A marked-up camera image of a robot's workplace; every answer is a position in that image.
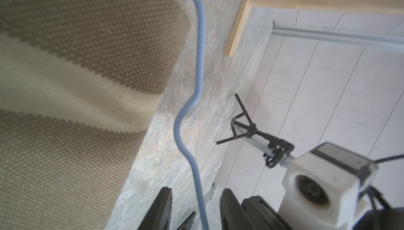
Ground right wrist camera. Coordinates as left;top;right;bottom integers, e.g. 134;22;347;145
278;142;378;230

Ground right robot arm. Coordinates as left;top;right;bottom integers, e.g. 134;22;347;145
242;196;404;230

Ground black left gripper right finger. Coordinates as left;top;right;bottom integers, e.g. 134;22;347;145
219;189;248;230

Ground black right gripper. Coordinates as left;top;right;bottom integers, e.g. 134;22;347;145
242;196;292;230

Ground brown plaid scarf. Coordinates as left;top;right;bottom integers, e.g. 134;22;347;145
1;0;190;230

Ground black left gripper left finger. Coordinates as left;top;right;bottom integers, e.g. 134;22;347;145
138;187;173;230

